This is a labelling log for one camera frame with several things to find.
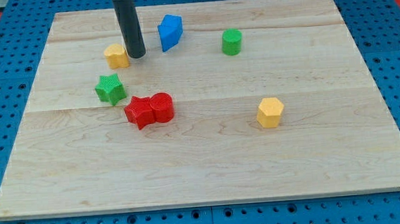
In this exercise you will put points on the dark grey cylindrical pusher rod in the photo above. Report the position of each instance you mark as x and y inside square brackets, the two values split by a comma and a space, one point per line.
[128, 21]

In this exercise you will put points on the yellow heart block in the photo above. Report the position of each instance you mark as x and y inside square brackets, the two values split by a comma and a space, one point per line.
[116, 56]

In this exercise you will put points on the yellow hexagon block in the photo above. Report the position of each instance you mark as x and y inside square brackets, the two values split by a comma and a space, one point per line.
[270, 112]

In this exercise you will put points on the blue pentagon block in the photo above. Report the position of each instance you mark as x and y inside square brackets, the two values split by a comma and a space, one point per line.
[170, 31]

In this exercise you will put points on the green star block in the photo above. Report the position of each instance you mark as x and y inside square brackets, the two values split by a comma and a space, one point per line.
[110, 89]

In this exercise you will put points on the red cylinder block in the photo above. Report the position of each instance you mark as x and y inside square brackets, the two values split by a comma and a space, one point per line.
[162, 107]

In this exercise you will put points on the red star block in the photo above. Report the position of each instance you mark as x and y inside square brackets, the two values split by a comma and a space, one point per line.
[139, 112]

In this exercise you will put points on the green cylinder block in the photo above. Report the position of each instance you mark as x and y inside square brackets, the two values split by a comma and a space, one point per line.
[231, 42]

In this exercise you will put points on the light wooden board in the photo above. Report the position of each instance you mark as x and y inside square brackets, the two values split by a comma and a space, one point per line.
[76, 156]

